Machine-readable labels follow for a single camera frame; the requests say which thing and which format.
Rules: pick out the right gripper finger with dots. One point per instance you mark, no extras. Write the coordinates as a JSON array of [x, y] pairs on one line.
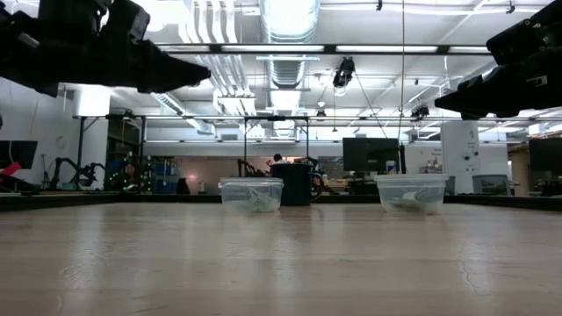
[[474, 112], [480, 94]]

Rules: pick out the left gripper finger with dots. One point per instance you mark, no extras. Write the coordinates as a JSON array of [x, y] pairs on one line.
[[167, 61], [171, 81]]

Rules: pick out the black background robot arm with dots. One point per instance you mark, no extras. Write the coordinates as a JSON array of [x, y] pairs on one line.
[[90, 173]]

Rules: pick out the white building pillar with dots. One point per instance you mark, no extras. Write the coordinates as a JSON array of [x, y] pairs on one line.
[[460, 149], [91, 131]]

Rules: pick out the grey plastic crate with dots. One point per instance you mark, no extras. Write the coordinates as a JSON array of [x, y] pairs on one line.
[[491, 184]]

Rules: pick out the black shelving unit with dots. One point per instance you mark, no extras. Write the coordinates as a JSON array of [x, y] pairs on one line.
[[112, 149]]

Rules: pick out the round clear plastic container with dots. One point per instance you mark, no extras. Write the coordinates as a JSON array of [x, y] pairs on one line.
[[410, 182]]

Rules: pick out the rectangular clear plastic container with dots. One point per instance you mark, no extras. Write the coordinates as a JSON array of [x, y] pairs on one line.
[[230, 186]]

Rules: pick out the person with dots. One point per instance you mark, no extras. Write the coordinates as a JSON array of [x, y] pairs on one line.
[[278, 158]]

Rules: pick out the red angled bar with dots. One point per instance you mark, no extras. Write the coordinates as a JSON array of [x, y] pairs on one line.
[[9, 169]]

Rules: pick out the dark enamel mug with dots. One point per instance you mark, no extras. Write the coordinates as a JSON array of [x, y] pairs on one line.
[[298, 184]]

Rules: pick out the black ceiling-hung camera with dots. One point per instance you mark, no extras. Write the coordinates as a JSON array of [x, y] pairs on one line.
[[420, 112], [343, 72]]

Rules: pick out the black background rig frame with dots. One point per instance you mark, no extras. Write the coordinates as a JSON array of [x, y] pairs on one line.
[[276, 118]]

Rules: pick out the silver ceiling air duct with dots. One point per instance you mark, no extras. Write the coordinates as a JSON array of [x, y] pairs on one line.
[[287, 70]]

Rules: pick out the black aluminium rig frame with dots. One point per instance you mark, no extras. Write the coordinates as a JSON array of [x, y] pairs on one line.
[[88, 203]]

